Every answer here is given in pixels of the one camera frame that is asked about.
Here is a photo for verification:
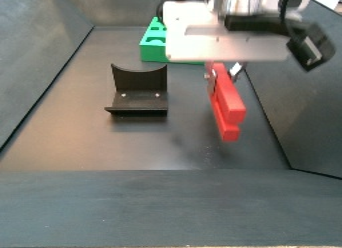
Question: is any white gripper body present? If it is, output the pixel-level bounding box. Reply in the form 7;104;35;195
162;0;311;63

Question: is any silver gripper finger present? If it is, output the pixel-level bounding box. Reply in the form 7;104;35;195
229;62;247;82
205;62;218;96

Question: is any red double-square block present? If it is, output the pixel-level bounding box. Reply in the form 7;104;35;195
209;62;246;142

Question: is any green foam shape board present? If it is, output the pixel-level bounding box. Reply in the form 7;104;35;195
139;16;206;66

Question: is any black curved holder stand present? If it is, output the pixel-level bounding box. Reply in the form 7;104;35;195
104;64;169;114

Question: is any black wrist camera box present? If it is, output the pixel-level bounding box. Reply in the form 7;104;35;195
287;23;336;72

